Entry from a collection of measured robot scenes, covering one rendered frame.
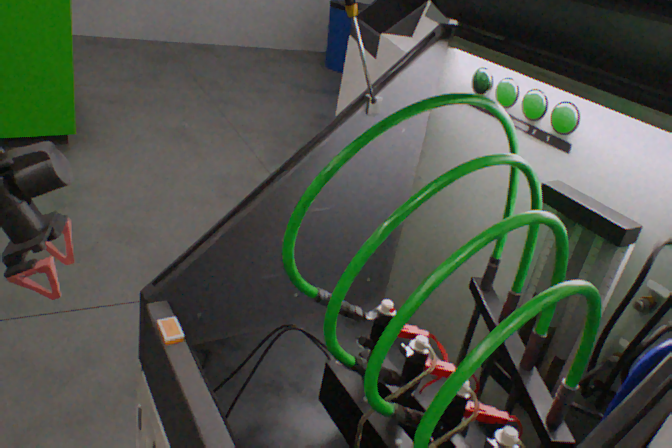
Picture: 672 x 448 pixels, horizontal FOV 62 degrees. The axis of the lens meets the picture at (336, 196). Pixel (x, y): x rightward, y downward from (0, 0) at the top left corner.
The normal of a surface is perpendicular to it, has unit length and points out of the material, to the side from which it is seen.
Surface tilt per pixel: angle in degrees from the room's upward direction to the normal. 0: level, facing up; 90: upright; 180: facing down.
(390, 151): 90
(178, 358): 0
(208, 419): 0
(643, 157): 90
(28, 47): 90
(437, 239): 90
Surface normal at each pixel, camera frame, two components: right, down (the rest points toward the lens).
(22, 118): 0.55, 0.44
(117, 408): 0.17, -0.89
